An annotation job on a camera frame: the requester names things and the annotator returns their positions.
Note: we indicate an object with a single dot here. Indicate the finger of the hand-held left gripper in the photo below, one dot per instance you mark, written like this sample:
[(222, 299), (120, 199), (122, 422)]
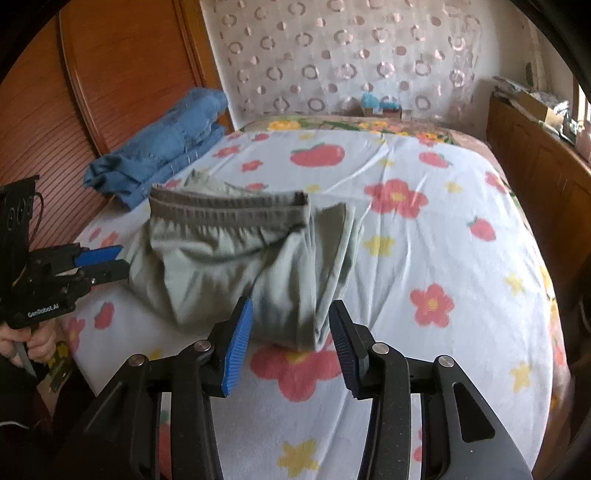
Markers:
[(99, 255), (111, 271)]

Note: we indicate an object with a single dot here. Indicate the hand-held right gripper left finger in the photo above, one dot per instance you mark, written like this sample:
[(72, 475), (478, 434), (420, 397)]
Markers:
[(238, 353)]

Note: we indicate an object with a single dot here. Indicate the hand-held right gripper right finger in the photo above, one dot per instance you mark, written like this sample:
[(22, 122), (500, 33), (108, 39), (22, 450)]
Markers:
[(344, 353)]

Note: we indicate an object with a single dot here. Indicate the grey-green pants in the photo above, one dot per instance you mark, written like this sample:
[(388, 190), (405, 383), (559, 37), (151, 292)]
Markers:
[(231, 258)]

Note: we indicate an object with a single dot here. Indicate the person's left hand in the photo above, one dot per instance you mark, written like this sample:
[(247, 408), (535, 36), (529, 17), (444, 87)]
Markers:
[(44, 344)]

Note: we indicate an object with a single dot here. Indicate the white strawberry flower bed sheet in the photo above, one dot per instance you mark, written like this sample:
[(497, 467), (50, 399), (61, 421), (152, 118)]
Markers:
[(438, 277)]

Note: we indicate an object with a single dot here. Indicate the folded blue jeans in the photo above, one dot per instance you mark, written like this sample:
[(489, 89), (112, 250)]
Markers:
[(161, 147)]

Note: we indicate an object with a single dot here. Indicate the wooden slatted wardrobe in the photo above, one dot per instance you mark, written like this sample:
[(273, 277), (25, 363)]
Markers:
[(115, 78)]

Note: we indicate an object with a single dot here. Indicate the small cardboard box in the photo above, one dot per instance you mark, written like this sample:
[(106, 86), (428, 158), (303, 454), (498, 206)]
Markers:
[(385, 110)]

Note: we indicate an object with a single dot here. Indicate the wooden side cabinet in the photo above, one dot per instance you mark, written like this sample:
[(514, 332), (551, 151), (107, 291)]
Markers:
[(540, 175)]

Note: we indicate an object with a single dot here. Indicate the circle-patterned sheer curtain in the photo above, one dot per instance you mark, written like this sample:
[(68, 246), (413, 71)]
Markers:
[(346, 50)]

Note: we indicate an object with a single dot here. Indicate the open cardboard box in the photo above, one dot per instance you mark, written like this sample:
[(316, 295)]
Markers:
[(538, 107)]

